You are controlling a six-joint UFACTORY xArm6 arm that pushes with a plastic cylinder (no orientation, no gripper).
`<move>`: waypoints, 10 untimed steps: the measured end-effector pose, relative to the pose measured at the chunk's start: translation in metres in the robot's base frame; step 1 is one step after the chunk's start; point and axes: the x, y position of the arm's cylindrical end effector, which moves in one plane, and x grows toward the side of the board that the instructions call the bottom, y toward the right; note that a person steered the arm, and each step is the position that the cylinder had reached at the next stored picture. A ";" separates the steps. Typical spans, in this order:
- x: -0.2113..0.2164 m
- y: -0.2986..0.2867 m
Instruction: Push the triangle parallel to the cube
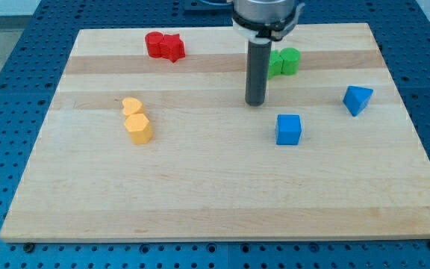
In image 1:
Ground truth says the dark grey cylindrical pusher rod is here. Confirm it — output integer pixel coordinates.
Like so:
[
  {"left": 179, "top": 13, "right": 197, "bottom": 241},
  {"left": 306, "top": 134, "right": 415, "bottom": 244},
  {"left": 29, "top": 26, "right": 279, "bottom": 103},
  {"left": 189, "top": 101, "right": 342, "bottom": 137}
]
[{"left": 245, "top": 42, "right": 272, "bottom": 106}]

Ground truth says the blue cube block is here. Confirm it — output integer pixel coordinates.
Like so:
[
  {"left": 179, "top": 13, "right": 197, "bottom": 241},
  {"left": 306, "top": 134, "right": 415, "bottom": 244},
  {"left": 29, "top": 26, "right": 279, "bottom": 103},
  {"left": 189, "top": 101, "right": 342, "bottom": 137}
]
[{"left": 275, "top": 114, "right": 302, "bottom": 145}]

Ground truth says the green star block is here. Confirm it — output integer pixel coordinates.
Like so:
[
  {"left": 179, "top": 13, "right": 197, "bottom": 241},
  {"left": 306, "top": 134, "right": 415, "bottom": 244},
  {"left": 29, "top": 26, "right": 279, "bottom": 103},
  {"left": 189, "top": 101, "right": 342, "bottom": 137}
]
[{"left": 267, "top": 50, "right": 283, "bottom": 80}]

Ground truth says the green cylinder block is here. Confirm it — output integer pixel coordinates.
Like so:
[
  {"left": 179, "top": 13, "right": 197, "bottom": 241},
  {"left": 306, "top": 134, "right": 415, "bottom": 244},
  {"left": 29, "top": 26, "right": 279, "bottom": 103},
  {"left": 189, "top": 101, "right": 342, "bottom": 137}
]
[{"left": 280, "top": 48, "right": 301, "bottom": 75}]

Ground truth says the red star block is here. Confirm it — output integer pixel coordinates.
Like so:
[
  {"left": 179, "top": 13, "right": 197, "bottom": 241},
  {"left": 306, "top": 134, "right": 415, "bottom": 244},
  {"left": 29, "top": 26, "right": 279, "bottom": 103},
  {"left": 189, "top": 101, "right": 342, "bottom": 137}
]
[{"left": 159, "top": 34, "right": 185, "bottom": 63}]

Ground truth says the red cylinder block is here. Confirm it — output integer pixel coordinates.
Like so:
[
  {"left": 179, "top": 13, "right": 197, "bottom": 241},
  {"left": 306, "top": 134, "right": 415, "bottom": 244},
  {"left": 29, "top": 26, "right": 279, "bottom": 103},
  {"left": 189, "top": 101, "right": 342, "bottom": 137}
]
[{"left": 145, "top": 31, "right": 164, "bottom": 58}]

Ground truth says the blue triangular prism block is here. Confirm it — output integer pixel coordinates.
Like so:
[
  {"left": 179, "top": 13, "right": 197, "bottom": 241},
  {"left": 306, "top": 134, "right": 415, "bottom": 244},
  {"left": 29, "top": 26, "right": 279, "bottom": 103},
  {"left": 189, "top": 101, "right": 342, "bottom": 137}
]
[{"left": 343, "top": 85, "right": 374, "bottom": 117}]

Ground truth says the yellow heart block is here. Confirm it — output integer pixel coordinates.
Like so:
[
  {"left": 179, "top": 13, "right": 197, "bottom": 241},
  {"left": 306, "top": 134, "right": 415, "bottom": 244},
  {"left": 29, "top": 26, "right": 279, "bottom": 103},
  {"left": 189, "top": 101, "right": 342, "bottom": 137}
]
[{"left": 122, "top": 97, "right": 145, "bottom": 118}]

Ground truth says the light wooden board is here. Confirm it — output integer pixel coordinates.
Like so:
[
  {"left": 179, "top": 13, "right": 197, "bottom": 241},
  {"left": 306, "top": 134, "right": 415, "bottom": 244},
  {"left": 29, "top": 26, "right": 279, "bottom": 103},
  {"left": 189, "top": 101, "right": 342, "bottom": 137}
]
[{"left": 0, "top": 23, "right": 430, "bottom": 243}]

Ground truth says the yellow hexagon block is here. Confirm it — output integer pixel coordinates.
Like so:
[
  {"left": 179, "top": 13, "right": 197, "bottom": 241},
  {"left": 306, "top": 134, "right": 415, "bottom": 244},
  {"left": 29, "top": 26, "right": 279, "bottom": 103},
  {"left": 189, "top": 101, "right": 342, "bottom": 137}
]
[{"left": 124, "top": 114, "right": 154, "bottom": 145}]

